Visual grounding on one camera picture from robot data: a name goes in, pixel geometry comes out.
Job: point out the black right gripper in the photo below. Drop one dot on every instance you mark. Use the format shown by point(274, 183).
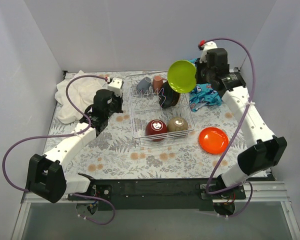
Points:
point(198, 73)

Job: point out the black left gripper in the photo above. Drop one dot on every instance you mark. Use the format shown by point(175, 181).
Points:
point(118, 104)

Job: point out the lime green plate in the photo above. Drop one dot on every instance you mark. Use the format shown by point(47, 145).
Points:
point(181, 76)

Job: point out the grey ceramic mug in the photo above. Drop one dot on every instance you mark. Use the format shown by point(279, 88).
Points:
point(143, 85)

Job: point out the white wire dish rack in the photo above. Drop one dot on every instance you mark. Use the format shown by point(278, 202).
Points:
point(145, 107)

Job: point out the dark red bowl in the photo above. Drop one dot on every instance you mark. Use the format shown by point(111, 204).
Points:
point(156, 127)

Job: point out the salmon pink ceramic mug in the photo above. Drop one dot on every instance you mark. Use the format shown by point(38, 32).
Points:
point(157, 82)

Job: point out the black iridescent plate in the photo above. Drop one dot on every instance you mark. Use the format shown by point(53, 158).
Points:
point(166, 96)

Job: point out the beige ceramic bowl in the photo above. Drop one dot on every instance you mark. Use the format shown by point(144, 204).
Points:
point(176, 124)

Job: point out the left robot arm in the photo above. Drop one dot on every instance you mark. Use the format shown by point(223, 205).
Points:
point(45, 175)

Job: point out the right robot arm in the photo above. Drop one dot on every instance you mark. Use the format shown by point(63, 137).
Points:
point(264, 148)

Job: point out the white crumpled cloth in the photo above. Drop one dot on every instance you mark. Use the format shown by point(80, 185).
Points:
point(80, 93)

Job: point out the blue shark print cloth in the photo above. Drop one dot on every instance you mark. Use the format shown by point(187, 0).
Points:
point(203, 94)

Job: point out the floral patterned table mat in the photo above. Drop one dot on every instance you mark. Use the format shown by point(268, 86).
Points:
point(115, 155)

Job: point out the orange plate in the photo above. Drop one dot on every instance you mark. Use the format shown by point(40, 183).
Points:
point(213, 140)

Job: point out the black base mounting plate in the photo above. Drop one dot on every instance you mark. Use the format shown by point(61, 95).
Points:
point(157, 194)

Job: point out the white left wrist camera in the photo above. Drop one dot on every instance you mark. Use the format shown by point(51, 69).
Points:
point(116, 85)

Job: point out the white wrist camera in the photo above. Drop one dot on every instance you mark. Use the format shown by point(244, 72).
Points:
point(116, 85)
point(204, 47)

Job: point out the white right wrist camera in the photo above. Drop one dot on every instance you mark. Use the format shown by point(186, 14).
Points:
point(204, 47)

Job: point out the aluminium frame rail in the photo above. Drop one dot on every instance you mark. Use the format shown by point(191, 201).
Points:
point(260, 210)

